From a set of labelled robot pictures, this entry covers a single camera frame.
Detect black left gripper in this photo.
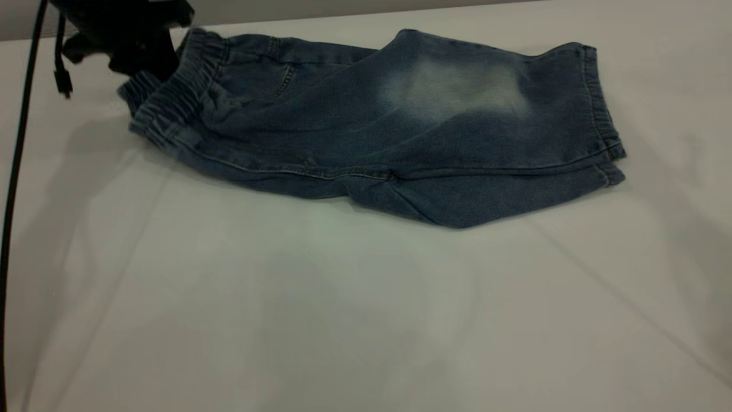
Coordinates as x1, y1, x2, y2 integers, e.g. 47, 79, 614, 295
49, 0, 196, 81

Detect blue denim shorts with print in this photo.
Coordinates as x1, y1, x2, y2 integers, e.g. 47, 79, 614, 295
117, 29, 627, 229

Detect short black cable with plug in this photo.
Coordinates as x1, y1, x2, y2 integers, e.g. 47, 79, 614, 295
54, 13, 74, 100

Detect long black braided cable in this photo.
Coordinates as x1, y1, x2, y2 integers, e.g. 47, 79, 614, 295
0, 0, 49, 412

